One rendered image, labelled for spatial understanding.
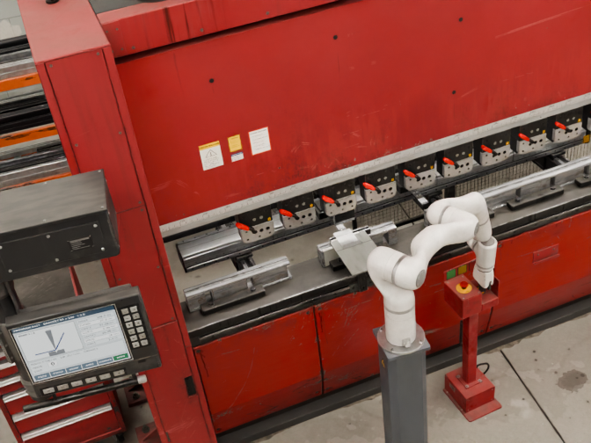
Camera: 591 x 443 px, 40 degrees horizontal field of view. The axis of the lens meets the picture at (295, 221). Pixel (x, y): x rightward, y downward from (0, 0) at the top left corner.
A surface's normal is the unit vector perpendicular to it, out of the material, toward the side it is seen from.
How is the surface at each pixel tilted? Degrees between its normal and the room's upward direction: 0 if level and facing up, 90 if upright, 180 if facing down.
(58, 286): 0
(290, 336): 90
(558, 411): 0
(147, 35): 90
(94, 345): 90
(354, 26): 90
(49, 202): 1
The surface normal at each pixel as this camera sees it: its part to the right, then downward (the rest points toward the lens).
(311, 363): 0.36, 0.53
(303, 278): -0.11, -0.79
